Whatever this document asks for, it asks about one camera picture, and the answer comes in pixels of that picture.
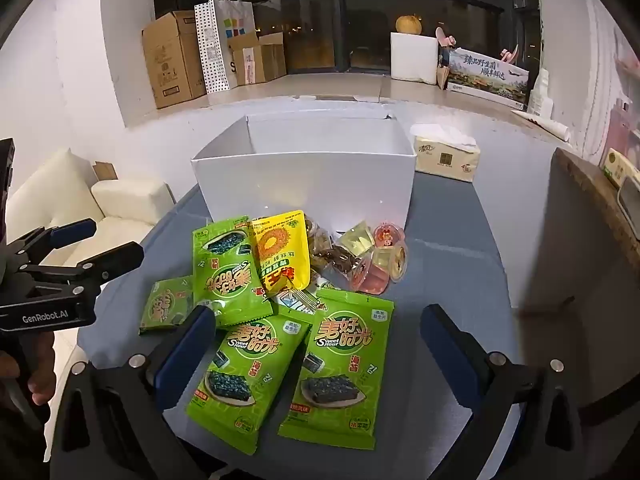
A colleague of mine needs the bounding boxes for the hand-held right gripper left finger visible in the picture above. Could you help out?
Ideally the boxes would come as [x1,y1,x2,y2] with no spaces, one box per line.
[50,304,218,480]

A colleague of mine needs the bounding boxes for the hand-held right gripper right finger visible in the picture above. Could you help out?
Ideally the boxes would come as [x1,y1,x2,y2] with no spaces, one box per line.
[420,304,586,480]

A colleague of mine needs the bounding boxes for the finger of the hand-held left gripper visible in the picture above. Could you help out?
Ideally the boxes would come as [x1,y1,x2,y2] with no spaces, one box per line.
[22,241,145,307]
[7,218,97,267]

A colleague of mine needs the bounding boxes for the small green seaweed packet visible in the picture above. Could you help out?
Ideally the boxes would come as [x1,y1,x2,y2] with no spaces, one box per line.
[139,276,197,335]

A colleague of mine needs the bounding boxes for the green seaweed snack packet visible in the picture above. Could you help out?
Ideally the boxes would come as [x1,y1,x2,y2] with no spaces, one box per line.
[186,316,311,456]
[278,287,396,450]
[192,216,274,328]

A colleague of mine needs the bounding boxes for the yellow jelly cup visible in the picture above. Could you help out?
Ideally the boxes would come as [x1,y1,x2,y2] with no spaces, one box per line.
[372,242,409,283]
[340,221,376,256]

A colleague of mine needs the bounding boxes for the pink jelly cup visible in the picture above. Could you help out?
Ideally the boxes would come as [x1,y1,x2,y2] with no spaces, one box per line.
[372,219,406,250]
[348,255,391,295]

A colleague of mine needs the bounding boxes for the small clear packet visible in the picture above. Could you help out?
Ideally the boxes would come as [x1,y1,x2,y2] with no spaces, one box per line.
[274,285,323,317]

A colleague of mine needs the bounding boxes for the yellow sunflower seed packet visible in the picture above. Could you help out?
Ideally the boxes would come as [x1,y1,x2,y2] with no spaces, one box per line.
[248,209,312,297]

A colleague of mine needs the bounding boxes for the clear bag of brown snacks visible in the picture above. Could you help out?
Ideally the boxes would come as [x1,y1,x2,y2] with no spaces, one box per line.
[302,215,361,281]

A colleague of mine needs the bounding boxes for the white cardboard box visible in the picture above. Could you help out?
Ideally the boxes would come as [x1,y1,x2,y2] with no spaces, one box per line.
[190,114,417,231]

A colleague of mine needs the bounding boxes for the person's left hand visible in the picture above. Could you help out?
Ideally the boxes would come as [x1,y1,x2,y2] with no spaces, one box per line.
[0,332,57,411]

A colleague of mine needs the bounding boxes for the white sofa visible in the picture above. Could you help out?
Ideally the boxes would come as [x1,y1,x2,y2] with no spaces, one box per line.
[5,147,176,361]

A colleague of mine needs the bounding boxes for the wooden side table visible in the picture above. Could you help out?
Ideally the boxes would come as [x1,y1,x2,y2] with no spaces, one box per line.
[547,147,640,321]

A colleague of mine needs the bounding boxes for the large brown cardboard box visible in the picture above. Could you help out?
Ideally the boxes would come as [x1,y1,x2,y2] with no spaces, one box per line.
[141,10,207,110]

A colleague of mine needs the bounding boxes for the beige tissue pack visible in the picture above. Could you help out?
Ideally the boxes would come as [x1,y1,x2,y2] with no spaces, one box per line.
[410,122,481,183]

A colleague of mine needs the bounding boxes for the white lidded container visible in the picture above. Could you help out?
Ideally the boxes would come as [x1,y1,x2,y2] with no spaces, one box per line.
[615,180,640,241]

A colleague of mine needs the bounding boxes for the white dotted paper bag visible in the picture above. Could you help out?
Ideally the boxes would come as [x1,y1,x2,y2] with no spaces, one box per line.
[194,0,257,95]

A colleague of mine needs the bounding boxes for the small open cardboard box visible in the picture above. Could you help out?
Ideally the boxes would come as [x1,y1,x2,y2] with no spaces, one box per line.
[229,31,287,87]

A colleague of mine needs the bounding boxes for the rolled white paper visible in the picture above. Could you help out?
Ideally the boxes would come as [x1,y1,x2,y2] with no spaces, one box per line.
[510,107,571,143]

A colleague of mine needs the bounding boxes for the white plastic bottle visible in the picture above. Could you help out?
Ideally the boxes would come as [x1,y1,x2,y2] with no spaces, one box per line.
[527,67,555,118]

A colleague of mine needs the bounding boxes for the printed landscape gift box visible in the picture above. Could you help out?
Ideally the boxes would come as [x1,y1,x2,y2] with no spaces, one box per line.
[445,47,531,111]

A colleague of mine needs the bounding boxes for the white foam box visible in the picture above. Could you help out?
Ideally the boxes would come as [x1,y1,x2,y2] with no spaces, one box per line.
[389,31,441,85]

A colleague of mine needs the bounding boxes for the clear plastic storage drawers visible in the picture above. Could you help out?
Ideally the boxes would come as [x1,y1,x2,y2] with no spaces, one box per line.
[597,45,640,161]

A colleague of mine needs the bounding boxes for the yellow pomelo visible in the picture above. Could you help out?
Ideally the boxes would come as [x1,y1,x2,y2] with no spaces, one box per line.
[395,14,423,36]

